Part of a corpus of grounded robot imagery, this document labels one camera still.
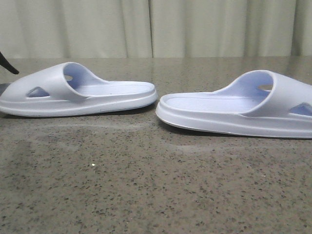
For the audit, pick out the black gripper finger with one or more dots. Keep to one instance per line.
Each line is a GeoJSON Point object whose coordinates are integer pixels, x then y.
{"type": "Point", "coordinates": [5, 64]}

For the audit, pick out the light blue slipper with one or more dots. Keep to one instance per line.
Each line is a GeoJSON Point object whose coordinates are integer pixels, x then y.
{"type": "Point", "coordinates": [70, 89]}
{"type": "Point", "coordinates": [258, 103]}

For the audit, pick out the beige pleated curtain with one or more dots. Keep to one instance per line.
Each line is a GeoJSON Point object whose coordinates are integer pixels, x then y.
{"type": "Point", "coordinates": [155, 28]}

